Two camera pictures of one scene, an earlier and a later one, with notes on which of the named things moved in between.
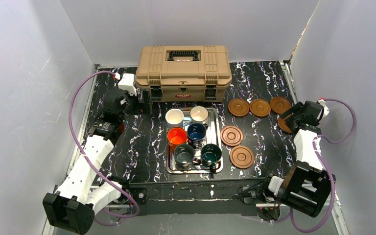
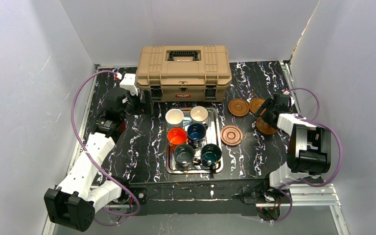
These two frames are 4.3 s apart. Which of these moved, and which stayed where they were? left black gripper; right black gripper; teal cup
Moved: right black gripper
Stayed: teal cup; left black gripper
